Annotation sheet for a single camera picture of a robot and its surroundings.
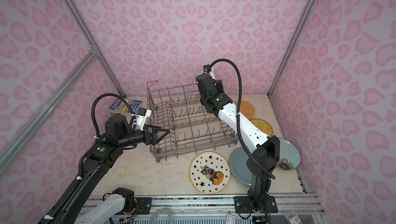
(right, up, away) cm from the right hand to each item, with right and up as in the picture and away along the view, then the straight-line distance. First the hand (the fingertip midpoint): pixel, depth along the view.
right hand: (215, 79), depth 78 cm
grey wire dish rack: (-13, -29, +22) cm, 38 cm away
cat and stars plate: (-3, -49, +6) cm, 49 cm away
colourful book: (-67, -12, +36) cm, 77 cm away
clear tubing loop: (-24, -62, -6) cm, 66 cm away
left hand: (-23, -23, -10) cm, 34 cm away
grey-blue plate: (+13, -46, +7) cm, 49 cm away
